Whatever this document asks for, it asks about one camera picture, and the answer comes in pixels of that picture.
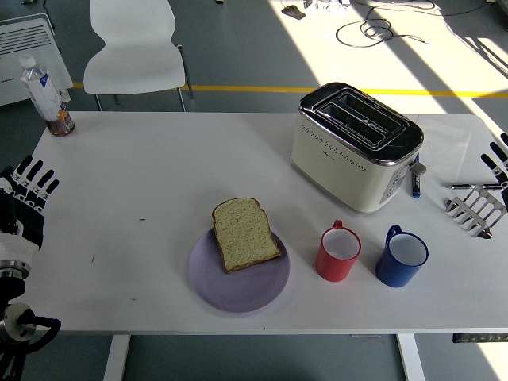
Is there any blue mug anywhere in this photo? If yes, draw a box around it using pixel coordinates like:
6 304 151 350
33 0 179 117
375 225 430 288

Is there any black floor cable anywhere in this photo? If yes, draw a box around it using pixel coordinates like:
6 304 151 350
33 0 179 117
335 0 437 48

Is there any yellow floor tape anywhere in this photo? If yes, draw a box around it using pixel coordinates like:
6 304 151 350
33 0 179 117
73 82 508 99

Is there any bread slice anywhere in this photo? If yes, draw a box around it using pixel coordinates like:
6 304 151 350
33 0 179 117
211 197 283 275

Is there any metal toast rack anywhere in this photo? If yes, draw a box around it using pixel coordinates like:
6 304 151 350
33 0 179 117
444 187 508 240

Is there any clear plastic drink bottle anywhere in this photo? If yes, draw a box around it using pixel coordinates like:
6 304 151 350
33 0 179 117
18 54 76 138

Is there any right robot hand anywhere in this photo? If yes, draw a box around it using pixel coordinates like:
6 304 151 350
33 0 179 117
480 133 508 191

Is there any white table leg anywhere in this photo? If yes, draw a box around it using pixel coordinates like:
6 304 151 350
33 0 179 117
102 335 132 381
395 333 426 381

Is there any black table control panel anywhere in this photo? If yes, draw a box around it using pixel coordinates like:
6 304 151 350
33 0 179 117
452 332 508 344

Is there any white paper sheet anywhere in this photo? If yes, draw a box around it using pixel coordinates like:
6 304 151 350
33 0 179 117
412 114 473 183

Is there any white heater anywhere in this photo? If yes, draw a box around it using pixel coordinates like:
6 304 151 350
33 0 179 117
0 13 75 107

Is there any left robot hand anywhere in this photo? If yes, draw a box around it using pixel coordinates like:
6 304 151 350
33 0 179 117
0 154 60 263

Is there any blue marker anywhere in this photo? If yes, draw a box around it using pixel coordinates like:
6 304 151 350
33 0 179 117
410 153 428 199

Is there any red mug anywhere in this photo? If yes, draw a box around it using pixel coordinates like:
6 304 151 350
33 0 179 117
315 220 363 283

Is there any purple plate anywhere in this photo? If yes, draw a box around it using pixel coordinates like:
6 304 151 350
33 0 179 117
188 228 291 314

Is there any cream toaster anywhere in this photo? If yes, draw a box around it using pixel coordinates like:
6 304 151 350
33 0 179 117
291 82 425 214

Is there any black silver pen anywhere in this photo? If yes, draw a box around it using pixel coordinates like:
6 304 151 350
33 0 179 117
444 182 502 191

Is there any white chair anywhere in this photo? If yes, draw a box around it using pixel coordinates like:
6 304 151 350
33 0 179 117
83 0 195 113

